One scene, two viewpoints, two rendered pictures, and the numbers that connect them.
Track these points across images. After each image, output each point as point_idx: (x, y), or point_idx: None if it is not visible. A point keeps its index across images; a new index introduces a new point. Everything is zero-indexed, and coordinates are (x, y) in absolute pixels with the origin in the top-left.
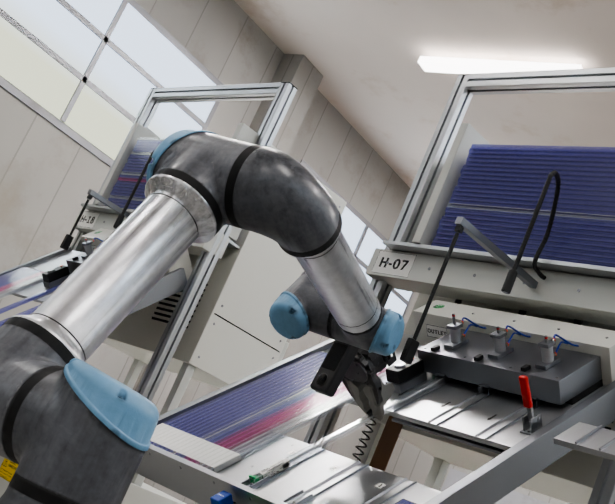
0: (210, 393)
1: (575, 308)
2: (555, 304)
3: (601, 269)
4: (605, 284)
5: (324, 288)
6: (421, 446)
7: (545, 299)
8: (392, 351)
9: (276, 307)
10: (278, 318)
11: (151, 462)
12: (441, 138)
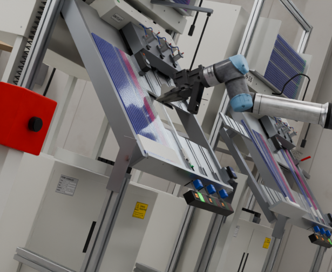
0: (116, 95)
1: (159, 18)
2: (155, 14)
3: (180, 8)
4: (171, 11)
5: (293, 120)
6: None
7: (154, 11)
8: None
9: (250, 106)
10: (245, 108)
11: (158, 167)
12: None
